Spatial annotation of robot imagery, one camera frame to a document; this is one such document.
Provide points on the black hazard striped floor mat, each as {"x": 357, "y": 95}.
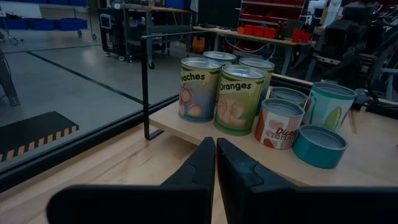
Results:
{"x": 34, "y": 133}

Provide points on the black floor stand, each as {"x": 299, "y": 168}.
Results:
{"x": 7, "y": 87}

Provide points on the red bin storage rack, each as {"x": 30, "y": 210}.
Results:
{"x": 264, "y": 14}

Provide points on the yellow-green tall tin can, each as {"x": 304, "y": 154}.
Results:
{"x": 258, "y": 63}

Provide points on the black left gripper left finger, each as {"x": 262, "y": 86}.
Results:
{"x": 140, "y": 205}

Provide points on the red bin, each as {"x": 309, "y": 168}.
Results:
{"x": 300, "y": 35}

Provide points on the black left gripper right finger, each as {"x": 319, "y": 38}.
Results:
{"x": 295, "y": 205}

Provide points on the oranges labelled green tin can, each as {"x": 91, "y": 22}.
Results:
{"x": 237, "y": 102}

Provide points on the black equipment cart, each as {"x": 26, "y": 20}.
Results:
{"x": 136, "y": 31}

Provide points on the green medium tin can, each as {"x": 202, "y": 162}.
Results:
{"x": 287, "y": 93}

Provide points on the peaches labelled tin can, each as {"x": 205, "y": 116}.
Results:
{"x": 197, "y": 93}

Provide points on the red bins row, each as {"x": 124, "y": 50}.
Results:
{"x": 258, "y": 31}

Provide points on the orange item under workbench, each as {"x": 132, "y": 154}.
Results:
{"x": 199, "y": 43}

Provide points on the blue labelled tall tin can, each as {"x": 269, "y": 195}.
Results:
{"x": 220, "y": 57}

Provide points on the white machine part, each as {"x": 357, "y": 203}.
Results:
{"x": 334, "y": 9}

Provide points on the blue storage bins cart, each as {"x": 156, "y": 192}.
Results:
{"x": 62, "y": 24}

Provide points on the wooden shelf with black frame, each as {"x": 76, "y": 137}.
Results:
{"x": 192, "y": 130}

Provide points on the diced tomatoes tin can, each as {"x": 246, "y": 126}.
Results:
{"x": 276, "y": 127}

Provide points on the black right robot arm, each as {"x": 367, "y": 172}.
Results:
{"x": 342, "y": 37}

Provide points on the wooden workbench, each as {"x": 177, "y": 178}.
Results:
{"x": 224, "y": 32}

